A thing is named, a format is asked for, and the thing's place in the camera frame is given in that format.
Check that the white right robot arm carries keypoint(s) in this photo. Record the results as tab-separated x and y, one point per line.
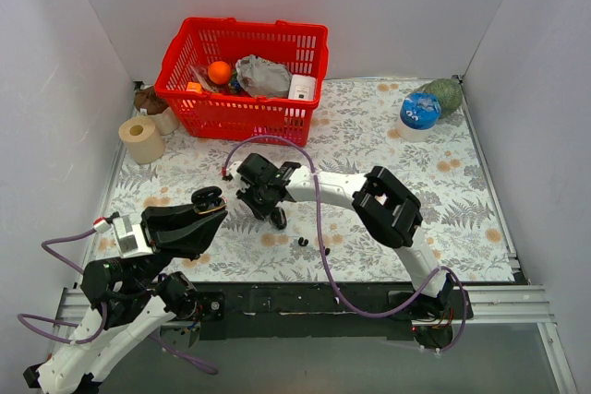
389	211

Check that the red plastic shopping basket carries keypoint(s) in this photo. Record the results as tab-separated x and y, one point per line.
302	48

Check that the floral patterned table mat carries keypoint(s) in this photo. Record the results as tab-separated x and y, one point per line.
352	131

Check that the beige paper roll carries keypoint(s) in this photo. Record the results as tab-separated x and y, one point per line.
142	139

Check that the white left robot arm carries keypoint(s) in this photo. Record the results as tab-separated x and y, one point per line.
130	296

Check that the clear snack packet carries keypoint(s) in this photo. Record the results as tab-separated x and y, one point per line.
199	74

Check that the blue-lidded white container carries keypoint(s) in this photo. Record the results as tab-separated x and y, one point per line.
419	113

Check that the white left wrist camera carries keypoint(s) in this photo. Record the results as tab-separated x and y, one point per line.
130	238

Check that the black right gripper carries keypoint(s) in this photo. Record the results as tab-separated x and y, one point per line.
258	196

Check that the orange fruit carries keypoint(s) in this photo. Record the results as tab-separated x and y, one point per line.
219	72

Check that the white small box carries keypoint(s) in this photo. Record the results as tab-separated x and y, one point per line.
302	88

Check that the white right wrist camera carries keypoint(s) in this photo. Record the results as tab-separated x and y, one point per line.
233	174

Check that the plastic-wrapped black earbud case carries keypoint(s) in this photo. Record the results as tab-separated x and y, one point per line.
280	224

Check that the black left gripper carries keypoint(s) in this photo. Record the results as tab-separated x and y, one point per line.
150	232

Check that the crumpled grey plastic bag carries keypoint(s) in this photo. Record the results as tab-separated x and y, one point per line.
260	77

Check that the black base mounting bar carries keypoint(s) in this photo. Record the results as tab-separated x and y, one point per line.
295	310

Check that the orange small box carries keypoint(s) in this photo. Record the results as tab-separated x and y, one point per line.
194	87

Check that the glossy black earbud charging case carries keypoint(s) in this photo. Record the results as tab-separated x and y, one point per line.
208	199

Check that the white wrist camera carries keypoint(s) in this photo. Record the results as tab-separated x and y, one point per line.
233	174
130	238

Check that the green avocado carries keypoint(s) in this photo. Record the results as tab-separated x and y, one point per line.
448	92

